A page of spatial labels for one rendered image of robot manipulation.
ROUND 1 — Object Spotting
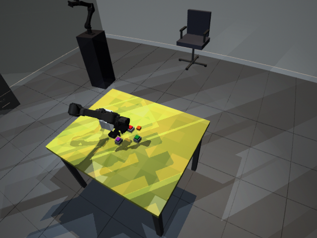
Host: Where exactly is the red button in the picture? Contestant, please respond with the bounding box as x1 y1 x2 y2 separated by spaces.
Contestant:
128 125 135 133

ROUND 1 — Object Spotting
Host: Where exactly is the purple button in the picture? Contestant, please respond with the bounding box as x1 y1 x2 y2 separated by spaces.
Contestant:
115 137 123 145

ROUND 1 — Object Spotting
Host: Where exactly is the green button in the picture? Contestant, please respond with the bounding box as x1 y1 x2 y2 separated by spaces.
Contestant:
133 135 142 143

